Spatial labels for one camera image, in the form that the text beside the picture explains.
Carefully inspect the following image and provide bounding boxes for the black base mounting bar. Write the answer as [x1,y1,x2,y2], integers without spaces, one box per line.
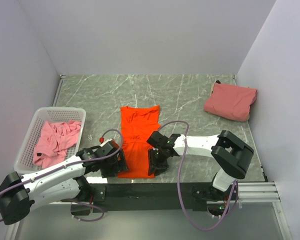
[75,182,213,212]

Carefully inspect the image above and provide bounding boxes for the folded pink t shirt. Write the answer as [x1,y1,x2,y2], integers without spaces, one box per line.
[203,81,258,122]

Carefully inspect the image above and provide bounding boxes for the crumpled pink shirt in basket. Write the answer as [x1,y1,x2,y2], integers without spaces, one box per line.
[33,120,82,169]

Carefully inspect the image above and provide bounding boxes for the white plastic laundry basket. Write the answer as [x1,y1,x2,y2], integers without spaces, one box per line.
[14,107,86,174]

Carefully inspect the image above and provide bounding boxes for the orange polo shirt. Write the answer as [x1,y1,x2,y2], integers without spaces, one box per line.
[117,105,160,179]

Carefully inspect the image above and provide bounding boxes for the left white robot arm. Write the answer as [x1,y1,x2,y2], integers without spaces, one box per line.
[0,139,128,225]

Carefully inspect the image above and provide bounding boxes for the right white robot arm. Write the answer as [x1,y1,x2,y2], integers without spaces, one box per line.
[146,130,254,202]

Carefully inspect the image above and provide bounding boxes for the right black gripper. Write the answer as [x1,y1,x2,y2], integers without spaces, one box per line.
[148,147,169,176]

